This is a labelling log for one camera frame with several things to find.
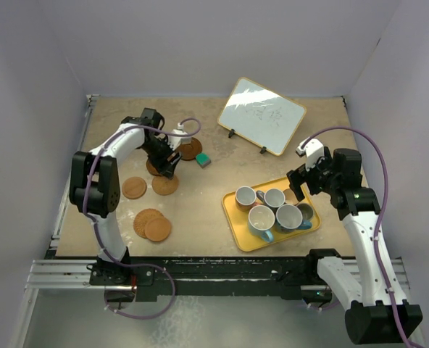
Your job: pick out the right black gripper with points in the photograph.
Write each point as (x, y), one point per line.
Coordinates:
(298, 176)

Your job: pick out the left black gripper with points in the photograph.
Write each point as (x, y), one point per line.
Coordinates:
(163, 165)

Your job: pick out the dark brown ringed coaster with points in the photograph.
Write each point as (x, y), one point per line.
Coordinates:
(191, 150)

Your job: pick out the light woven coaster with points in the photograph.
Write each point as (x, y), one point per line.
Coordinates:
(142, 218)
(164, 186)

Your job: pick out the plain orange coaster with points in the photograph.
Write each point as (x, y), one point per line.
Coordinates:
(134, 187)
(158, 229)

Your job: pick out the light woven front coaster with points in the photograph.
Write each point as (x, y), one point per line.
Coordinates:
(142, 218)

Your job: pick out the plain orange front coaster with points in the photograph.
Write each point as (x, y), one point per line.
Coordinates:
(158, 229)

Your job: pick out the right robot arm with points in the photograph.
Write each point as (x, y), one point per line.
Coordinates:
(377, 310)

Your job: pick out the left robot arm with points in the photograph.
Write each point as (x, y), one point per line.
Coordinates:
(94, 179)

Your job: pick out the small orange cup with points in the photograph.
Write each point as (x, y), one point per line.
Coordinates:
(290, 197)

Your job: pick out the small grey cup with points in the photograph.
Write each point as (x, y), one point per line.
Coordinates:
(306, 210)

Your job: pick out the blue patterned mug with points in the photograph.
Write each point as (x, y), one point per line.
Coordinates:
(288, 218)

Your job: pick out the large teal mug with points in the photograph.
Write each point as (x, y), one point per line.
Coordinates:
(261, 220)

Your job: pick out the green whiteboard eraser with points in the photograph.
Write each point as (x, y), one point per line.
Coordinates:
(203, 160)

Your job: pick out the yellow tray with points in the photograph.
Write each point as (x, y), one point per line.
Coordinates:
(238, 219)

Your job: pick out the grey handled mug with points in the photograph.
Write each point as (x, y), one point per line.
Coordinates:
(274, 198)

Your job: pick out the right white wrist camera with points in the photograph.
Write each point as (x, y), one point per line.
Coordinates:
(312, 149)

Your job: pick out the pink handled patterned mug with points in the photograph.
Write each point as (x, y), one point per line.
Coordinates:
(246, 198)

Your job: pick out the small whiteboard with wooden frame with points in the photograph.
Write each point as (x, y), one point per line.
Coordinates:
(261, 116)

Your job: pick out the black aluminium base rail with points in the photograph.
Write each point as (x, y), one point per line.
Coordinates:
(289, 278)

